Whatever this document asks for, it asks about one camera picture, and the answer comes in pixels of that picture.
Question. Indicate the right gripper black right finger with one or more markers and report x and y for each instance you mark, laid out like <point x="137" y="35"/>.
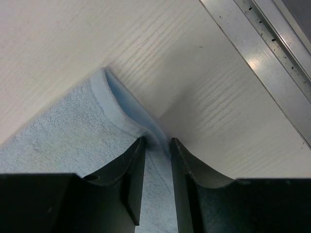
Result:
<point x="207" y="201"/>

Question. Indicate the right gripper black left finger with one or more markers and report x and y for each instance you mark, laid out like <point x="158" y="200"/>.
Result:
<point x="105" y="201"/>

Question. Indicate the light blue towel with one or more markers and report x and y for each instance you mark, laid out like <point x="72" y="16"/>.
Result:
<point x="89" y="127"/>

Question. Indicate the aluminium side rail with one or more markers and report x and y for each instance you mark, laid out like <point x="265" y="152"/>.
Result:
<point x="272" y="50"/>

